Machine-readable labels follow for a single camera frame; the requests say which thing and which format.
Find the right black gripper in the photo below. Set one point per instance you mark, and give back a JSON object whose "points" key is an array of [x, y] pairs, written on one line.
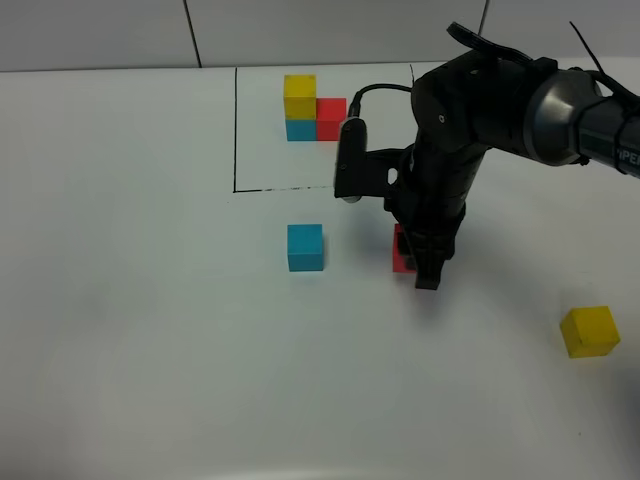
{"points": [[430, 204]]}

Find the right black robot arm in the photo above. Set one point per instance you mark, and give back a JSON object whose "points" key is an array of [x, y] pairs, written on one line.
{"points": [[496, 97]]}

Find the red template block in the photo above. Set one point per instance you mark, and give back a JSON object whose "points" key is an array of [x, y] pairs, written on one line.
{"points": [[330, 113]]}

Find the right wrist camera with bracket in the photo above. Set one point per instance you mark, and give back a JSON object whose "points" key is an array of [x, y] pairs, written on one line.
{"points": [[362, 173]]}

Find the yellow template block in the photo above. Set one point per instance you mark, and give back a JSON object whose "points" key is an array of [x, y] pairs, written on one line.
{"points": [[299, 97]]}

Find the blue template block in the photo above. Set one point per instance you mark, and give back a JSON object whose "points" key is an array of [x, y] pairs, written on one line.
{"points": [[300, 130]]}

